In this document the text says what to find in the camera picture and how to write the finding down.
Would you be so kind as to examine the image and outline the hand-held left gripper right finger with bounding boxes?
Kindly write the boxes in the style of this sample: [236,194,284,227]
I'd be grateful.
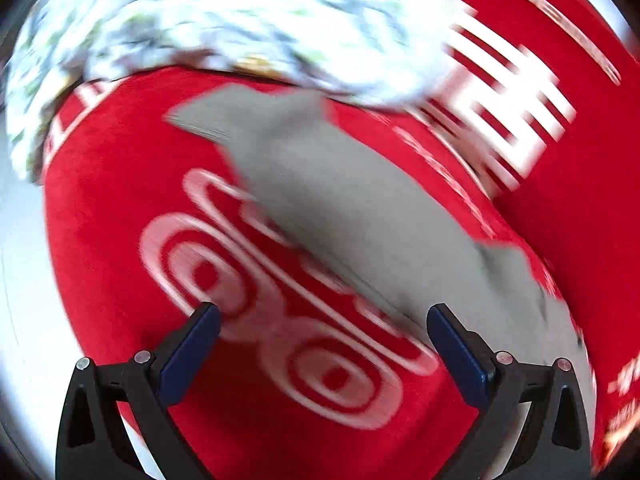
[426,303,596,480]

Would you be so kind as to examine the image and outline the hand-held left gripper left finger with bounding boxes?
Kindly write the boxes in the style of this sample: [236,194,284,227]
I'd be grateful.
[54,301,222,480]

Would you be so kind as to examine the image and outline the grey knit garment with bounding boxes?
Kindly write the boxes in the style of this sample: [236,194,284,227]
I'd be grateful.
[164,84,596,376]

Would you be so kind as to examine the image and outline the red printed blanket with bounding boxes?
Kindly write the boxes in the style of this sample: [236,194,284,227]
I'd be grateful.
[40,0,640,480]

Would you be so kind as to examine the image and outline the white floral quilt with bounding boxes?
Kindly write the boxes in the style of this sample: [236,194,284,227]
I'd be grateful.
[2,0,476,186]

